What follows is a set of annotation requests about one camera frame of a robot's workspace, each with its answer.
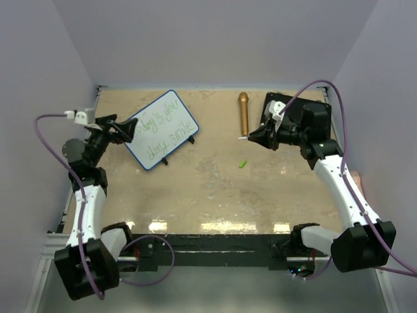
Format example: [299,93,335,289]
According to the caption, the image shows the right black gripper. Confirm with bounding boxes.
[249,118,309,151]

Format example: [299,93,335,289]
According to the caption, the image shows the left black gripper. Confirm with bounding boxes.
[86,115,137,167]

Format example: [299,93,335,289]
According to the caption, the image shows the blue framed whiteboard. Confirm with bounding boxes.
[126,90,200,170]

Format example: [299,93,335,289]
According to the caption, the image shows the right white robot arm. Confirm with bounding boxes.
[248,100,396,273]

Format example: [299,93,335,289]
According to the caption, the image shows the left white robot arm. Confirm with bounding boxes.
[54,114,137,301]

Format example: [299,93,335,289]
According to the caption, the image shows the gold microphone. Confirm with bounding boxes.
[238,92,249,136]

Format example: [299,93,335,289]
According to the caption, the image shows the black hard case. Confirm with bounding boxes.
[259,92,332,138]

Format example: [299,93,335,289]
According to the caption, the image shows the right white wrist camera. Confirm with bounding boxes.
[264,100,286,130]

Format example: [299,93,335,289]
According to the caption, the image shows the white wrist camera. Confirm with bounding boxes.
[64,108,95,126]
[264,100,286,130]

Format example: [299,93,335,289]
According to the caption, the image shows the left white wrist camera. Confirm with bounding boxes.
[64,108,95,126]

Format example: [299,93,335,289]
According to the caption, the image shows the wire whiteboard stand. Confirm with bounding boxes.
[161,132,196,166]

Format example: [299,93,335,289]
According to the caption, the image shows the black base frame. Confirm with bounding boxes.
[117,233,328,274]

